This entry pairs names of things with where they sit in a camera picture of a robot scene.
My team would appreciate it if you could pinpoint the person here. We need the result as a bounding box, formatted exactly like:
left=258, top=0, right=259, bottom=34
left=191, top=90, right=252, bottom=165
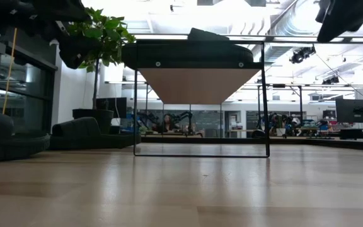
left=159, top=113, right=176, bottom=133

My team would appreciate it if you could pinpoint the orange cable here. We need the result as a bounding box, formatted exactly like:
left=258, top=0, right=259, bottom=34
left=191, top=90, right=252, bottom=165
left=1, top=27, right=18, bottom=115

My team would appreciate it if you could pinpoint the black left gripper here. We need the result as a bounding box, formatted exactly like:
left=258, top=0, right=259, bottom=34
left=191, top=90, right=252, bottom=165
left=52, top=12, right=91, bottom=70

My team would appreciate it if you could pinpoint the black computer monitor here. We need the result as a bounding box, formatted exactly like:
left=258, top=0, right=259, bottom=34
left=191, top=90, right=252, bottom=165
left=335, top=98, right=363, bottom=124

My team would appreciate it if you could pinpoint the long ceiling light bar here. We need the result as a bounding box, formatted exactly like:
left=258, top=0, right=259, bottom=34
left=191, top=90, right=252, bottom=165
left=134, top=32, right=363, bottom=44

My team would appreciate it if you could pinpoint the black aluminium table frame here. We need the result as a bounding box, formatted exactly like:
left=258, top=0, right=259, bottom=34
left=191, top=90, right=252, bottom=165
left=140, top=135, right=363, bottom=153

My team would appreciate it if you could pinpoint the dark glass partition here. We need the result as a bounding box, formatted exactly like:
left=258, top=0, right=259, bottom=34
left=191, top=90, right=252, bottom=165
left=0, top=18, right=59, bottom=136

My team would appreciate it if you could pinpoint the silver air duct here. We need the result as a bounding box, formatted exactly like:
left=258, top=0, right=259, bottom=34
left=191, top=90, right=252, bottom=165
left=271, top=0, right=324, bottom=37

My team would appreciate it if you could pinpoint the green potted plant, black pot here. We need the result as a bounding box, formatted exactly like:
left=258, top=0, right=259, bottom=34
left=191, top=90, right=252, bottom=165
left=66, top=6, right=137, bottom=136

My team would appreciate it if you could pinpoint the background black metal frame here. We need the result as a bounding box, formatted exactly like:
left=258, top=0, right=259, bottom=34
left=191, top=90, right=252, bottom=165
left=256, top=83, right=304, bottom=138

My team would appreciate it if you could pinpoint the black ceiling spotlight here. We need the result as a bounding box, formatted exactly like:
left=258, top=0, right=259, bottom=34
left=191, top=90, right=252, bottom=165
left=321, top=75, right=340, bottom=85
left=289, top=45, right=317, bottom=64

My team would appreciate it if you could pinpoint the black wall screen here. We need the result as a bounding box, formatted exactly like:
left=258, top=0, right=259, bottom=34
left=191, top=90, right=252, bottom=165
left=95, top=96, right=128, bottom=119

